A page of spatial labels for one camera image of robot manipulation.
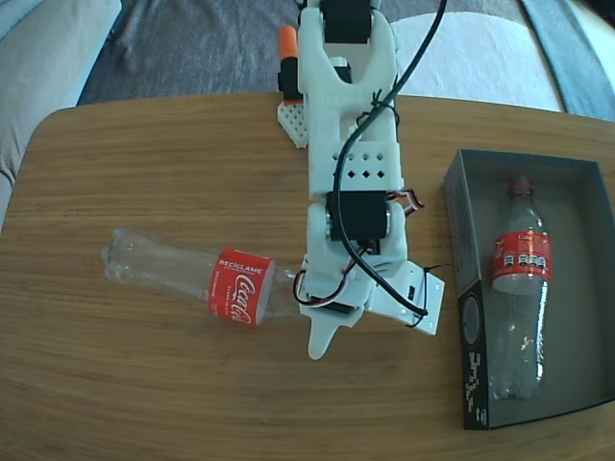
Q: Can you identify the clear bottle Reciclame red label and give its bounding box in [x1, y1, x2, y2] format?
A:
[101, 225, 308, 328]

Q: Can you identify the clear bottle barcode red label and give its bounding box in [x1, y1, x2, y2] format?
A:
[488, 176, 553, 402]

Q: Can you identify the grey cardboard box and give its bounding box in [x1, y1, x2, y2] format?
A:
[442, 148, 615, 432]

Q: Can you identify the white cloth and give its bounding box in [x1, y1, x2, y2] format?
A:
[381, 12, 563, 114]

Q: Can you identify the grey blanket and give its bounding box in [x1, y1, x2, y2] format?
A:
[76, 0, 529, 107]

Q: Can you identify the blue grey fabric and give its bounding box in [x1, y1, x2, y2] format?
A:
[521, 0, 615, 121]

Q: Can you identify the white sofa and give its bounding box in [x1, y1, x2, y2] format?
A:
[0, 0, 124, 227]

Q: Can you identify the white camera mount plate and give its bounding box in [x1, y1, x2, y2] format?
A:
[369, 261, 446, 336]

